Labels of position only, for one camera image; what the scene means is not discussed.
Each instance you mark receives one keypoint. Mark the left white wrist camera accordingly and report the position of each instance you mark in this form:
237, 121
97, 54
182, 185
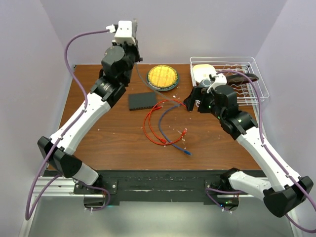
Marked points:
124, 32

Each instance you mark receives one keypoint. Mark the yellow round plate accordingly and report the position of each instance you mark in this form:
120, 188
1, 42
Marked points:
162, 78

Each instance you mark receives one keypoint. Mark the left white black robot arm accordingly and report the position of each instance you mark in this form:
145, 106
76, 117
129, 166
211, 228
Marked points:
115, 76

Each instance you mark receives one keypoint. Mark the dark brown plate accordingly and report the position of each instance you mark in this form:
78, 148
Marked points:
237, 79

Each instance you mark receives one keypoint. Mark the black network switch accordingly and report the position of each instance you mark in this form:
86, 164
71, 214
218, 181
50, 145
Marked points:
141, 101

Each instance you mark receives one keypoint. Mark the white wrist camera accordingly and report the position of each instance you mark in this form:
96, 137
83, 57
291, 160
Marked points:
216, 80
124, 32

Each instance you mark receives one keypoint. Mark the cream plate in rack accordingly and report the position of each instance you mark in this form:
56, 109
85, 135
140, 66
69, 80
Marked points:
201, 71

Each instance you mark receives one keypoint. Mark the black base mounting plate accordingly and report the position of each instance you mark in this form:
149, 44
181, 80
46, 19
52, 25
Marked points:
165, 186

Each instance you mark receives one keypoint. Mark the grey mug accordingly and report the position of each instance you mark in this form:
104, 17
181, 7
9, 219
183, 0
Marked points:
205, 83

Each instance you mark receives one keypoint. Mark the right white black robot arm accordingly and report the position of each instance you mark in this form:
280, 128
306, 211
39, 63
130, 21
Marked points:
284, 189

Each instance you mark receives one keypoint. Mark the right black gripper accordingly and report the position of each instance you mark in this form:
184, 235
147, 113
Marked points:
203, 96

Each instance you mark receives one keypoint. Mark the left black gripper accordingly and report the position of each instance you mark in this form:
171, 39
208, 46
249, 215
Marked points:
134, 48

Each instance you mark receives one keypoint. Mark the aluminium frame rail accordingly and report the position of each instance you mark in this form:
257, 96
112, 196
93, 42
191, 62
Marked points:
67, 208

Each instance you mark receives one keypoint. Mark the white wire dish rack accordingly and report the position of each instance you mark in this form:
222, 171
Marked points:
247, 94

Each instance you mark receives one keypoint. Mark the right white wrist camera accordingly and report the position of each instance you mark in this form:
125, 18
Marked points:
216, 80

